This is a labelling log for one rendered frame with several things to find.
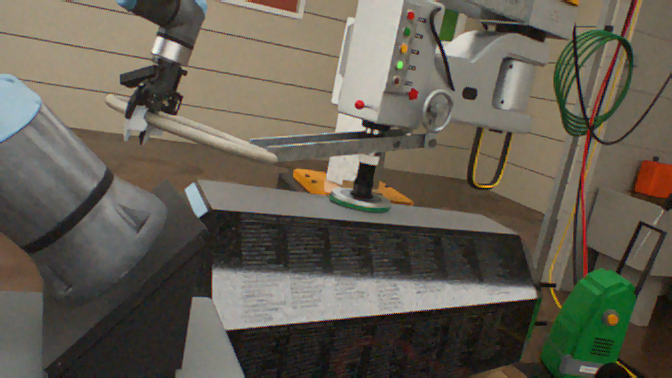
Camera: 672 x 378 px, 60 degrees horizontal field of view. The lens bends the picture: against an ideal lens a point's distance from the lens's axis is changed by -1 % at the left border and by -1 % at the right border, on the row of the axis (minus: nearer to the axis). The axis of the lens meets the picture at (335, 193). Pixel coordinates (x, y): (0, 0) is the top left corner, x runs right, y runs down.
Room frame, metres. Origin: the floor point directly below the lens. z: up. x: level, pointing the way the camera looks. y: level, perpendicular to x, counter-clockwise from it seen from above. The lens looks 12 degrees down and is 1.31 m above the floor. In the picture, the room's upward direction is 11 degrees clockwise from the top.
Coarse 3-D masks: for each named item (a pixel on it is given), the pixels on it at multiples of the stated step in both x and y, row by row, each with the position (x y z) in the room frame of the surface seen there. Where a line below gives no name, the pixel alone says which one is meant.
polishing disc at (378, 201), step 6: (336, 192) 1.99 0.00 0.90; (342, 192) 2.01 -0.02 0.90; (348, 192) 2.03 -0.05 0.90; (342, 198) 1.94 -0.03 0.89; (348, 198) 1.93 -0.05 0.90; (354, 198) 1.95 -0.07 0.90; (360, 198) 1.97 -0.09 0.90; (366, 198) 1.98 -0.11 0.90; (372, 198) 2.00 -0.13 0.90; (378, 198) 2.03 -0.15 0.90; (384, 198) 2.06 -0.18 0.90; (354, 204) 1.92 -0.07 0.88; (360, 204) 1.92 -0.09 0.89; (366, 204) 1.92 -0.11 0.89; (372, 204) 1.92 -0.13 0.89; (378, 204) 1.94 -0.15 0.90; (384, 204) 1.96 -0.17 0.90
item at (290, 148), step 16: (400, 128) 2.17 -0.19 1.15; (256, 144) 1.79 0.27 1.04; (272, 144) 1.82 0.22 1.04; (288, 144) 1.86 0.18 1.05; (304, 144) 1.77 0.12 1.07; (320, 144) 1.81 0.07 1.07; (336, 144) 1.85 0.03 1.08; (352, 144) 1.89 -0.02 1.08; (368, 144) 1.93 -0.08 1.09; (384, 144) 1.97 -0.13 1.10; (400, 144) 2.02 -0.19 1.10; (416, 144) 2.07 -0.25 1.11; (432, 144) 2.07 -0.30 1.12; (288, 160) 1.74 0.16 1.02
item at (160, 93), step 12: (156, 60) 1.37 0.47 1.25; (156, 72) 1.38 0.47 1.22; (168, 72) 1.37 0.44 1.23; (180, 72) 1.37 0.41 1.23; (144, 84) 1.37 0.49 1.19; (156, 84) 1.38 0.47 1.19; (168, 84) 1.36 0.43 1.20; (144, 96) 1.36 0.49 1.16; (156, 96) 1.35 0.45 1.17; (168, 96) 1.37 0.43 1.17; (180, 96) 1.39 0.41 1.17; (156, 108) 1.34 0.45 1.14; (168, 108) 1.38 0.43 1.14
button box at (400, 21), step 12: (396, 12) 1.87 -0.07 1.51; (396, 24) 1.86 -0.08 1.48; (408, 24) 1.88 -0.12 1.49; (396, 36) 1.86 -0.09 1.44; (396, 48) 1.86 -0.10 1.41; (408, 48) 1.89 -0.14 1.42; (396, 60) 1.87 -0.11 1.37; (408, 60) 1.90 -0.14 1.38; (384, 72) 1.87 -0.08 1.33; (396, 72) 1.88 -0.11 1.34; (384, 84) 1.86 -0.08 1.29
